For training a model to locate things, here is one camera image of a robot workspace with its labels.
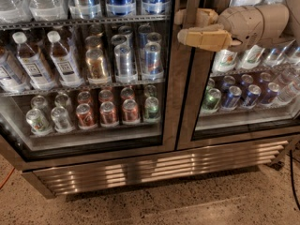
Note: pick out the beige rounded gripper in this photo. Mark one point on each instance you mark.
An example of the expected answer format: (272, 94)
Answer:
(243, 27)

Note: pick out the glass fridge door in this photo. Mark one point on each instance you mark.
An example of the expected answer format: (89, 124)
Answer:
(27, 151)
(275, 70)

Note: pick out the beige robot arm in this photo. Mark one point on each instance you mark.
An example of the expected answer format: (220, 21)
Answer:
(281, 23)

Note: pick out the steel fridge vent grille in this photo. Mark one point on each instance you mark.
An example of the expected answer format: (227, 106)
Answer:
(137, 170)

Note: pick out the white tall can right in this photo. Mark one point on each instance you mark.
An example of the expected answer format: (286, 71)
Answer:
(224, 61)

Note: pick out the blue silver energy can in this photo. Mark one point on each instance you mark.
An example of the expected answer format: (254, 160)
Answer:
(152, 68)

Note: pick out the blue can right compartment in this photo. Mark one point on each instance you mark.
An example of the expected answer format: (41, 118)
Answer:
(231, 99)

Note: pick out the green can right compartment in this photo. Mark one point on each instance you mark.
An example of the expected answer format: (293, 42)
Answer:
(211, 101)

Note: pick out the silver drink can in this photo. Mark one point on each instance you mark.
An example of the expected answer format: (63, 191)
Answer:
(125, 67)

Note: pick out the green soda can left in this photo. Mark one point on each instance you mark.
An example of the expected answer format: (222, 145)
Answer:
(151, 112)

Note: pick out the red soda can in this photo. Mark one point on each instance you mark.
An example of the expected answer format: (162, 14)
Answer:
(130, 112)
(86, 116)
(108, 115)

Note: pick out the gold drink can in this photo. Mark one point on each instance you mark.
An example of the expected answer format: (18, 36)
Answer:
(97, 66)

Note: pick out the tea bottle white cap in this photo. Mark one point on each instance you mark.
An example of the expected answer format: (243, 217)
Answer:
(34, 62)
(65, 60)

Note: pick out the clear water bottle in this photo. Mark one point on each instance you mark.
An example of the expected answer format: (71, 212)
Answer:
(49, 10)

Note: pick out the silver soda can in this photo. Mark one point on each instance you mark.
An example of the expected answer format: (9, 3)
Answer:
(61, 119)

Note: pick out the white green soda can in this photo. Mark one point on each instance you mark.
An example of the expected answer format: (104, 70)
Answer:
(38, 122)

